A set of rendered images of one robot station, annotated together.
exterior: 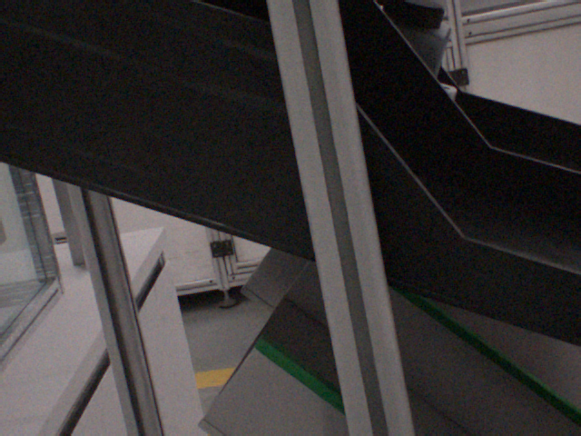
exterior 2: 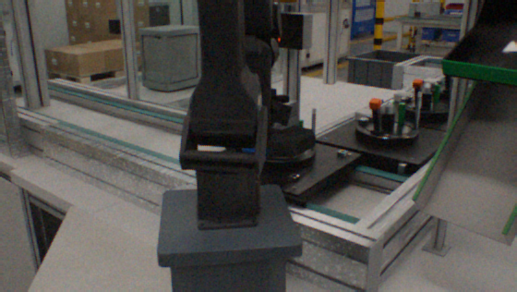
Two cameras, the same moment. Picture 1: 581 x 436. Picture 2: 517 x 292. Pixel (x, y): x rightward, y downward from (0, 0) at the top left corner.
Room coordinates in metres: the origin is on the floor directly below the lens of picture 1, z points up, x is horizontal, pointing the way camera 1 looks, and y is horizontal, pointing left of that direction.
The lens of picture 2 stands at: (0.46, -0.79, 1.31)
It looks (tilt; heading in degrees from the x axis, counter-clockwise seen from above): 20 degrees down; 122
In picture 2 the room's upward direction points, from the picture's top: straight up
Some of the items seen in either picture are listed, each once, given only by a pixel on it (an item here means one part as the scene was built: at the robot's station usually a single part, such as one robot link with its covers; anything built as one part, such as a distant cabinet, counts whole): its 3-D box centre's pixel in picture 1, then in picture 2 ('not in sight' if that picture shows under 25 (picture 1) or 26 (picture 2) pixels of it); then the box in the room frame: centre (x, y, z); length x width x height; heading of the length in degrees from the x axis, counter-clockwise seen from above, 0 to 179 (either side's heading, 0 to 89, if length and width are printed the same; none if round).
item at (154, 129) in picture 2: not in sight; (219, 160); (-0.15, 0.02, 0.91); 0.84 x 0.28 x 0.10; 174
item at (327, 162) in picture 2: not in sight; (280, 162); (0.04, -0.02, 0.96); 0.24 x 0.24 x 0.02; 84
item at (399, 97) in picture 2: not in sight; (426, 97); (0.20, 0.46, 1.01); 0.24 x 0.24 x 0.13; 84
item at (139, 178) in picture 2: not in sight; (168, 187); (-0.14, -0.16, 0.91); 0.89 x 0.06 x 0.11; 174
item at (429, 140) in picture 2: not in sight; (388, 118); (0.18, 0.22, 1.01); 0.24 x 0.24 x 0.13; 84
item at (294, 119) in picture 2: not in sight; (284, 113); (0.04, -0.01, 1.06); 0.08 x 0.04 x 0.07; 84
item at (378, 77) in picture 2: not in sight; (407, 77); (-0.24, 2.07, 0.73); 0.62 x 0.42 x 0.23; 174
